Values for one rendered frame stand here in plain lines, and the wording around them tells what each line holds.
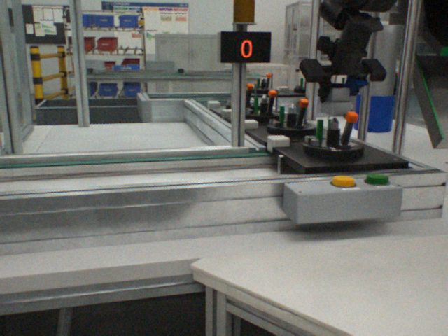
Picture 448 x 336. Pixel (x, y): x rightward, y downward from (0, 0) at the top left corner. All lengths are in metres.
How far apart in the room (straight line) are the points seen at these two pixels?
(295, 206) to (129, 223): 0.30
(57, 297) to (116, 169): 0.37
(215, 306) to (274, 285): 0.14
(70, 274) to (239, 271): 0.27
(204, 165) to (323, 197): 0.37
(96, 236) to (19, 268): 0.13
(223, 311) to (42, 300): 0.30
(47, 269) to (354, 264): 0.50
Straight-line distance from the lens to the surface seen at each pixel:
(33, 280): 0.80
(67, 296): 0.83
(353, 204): 0.87
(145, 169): 1.09
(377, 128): 2.03
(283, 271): 0.76
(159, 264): 0.79
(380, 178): 0.91
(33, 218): 0.84
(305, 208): 0.83
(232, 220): 0.87
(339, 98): 1.07
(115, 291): 0.82
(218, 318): 0.80
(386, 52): 2.01
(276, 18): 11.72
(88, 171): 1.09
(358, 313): 0.68
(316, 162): 0.99
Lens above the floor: 1.21
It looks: 15 degrees down
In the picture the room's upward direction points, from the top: 1 degrees clockwise
